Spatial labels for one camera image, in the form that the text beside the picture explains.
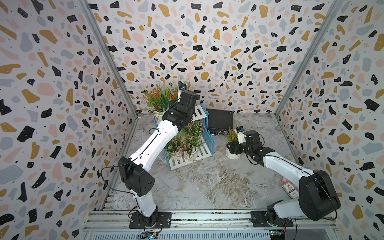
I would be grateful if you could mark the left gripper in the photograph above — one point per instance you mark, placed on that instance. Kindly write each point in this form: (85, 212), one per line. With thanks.
(176, 106)

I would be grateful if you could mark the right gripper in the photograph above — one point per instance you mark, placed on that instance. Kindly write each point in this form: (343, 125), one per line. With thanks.
(231, 148)

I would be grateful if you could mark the orange flower pot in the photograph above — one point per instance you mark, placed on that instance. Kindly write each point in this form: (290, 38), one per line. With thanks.
(233, 150)

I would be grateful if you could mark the red flower pot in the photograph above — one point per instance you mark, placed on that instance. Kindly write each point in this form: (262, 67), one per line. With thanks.
(173, 90)
(156, 102)

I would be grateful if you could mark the pink flower pot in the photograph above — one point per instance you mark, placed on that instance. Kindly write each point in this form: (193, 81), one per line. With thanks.
(175, 147)
(191, 148)
(194, 129)

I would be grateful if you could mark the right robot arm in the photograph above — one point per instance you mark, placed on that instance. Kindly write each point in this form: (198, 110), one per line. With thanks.
(317, 197)

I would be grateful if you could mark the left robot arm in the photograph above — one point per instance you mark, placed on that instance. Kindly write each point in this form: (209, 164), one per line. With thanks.
(134, 170)

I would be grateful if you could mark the blue white two-tier rack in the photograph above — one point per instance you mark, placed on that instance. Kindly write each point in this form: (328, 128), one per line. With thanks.
(205, 151)

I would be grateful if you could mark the black ribbed carrying case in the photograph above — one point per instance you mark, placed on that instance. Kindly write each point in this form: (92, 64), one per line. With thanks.
(219, 121)

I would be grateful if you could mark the small printed card box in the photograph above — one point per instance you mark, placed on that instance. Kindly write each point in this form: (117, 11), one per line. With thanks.
(291, 190)

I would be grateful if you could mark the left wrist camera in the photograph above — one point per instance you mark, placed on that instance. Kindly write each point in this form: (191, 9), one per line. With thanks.
(182, 86)

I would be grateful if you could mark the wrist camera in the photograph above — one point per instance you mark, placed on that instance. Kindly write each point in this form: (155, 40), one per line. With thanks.
(182, 86)
(240, 132)

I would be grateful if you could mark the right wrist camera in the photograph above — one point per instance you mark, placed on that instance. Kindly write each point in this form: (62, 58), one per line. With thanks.
(240, 132)

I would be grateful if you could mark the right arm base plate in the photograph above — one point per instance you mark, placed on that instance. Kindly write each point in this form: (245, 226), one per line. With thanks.
(263, 219)

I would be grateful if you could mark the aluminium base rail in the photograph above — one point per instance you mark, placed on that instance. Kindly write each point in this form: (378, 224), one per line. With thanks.
(205, 225)

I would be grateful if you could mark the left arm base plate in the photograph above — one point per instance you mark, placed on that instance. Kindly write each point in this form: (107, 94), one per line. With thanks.
(159, 220)

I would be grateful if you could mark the left aluminium corner post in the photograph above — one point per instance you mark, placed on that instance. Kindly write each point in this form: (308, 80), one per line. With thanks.
(84, 5)

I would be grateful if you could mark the aluminium corner post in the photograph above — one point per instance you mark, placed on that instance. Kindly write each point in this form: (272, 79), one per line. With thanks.
(331, 14)
(84, 5)

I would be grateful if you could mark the right aluminium corner post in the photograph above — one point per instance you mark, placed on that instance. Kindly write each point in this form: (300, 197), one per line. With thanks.
(331, 14)

